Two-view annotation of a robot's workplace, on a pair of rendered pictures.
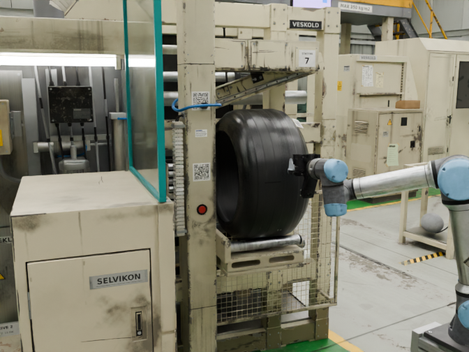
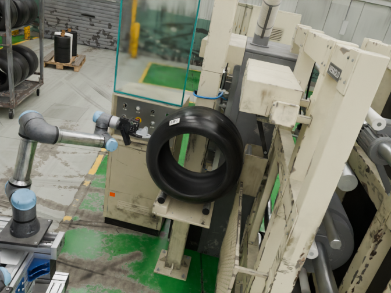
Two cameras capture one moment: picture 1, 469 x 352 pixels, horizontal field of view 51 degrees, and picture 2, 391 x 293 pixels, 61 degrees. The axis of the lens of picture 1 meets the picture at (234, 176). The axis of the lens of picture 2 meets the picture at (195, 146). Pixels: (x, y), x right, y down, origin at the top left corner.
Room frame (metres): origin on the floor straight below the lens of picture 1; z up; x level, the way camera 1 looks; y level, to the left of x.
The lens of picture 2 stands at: (2.93, -1.76, 2.07)
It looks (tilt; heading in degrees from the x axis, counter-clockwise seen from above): 24 degrees down; 114
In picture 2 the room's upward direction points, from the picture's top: 11 degrees clockwise
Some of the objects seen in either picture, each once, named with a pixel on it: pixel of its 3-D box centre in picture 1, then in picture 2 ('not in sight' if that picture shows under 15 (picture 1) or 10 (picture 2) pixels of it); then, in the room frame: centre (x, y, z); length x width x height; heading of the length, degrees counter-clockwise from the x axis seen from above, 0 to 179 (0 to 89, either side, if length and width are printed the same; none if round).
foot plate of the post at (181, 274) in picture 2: not in sight; (173, 263); (2.07, 0.16, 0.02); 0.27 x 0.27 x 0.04; 20
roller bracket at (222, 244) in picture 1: (213, 238); not in sight; (2.11, 0.09, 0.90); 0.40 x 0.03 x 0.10; 20
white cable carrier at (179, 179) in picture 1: (179, 179); not in sight; (2.01, 0.23, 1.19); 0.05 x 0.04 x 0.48; 20
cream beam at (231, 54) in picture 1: (252, 56); (266, 85); (2.49, -0.09, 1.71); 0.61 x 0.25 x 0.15; 110
